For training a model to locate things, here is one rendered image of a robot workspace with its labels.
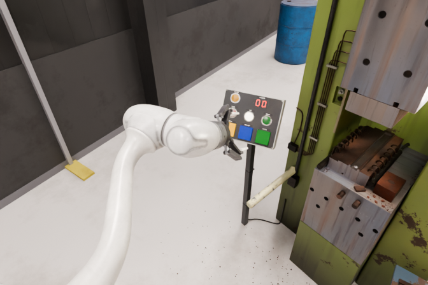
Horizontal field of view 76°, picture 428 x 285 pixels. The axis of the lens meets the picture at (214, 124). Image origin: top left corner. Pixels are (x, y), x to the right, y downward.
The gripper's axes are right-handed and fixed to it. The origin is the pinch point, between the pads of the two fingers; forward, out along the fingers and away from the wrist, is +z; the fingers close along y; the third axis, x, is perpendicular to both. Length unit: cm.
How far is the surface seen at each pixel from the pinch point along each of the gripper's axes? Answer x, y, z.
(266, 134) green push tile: 4.1, -3.3, 49.0
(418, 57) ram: -63, 10, 20
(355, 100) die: -41, 2, 37
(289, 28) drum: 12, 157, 360
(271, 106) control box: -2, 11, 50
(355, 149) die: -36, -22, 65
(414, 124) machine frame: -67, -17, 85
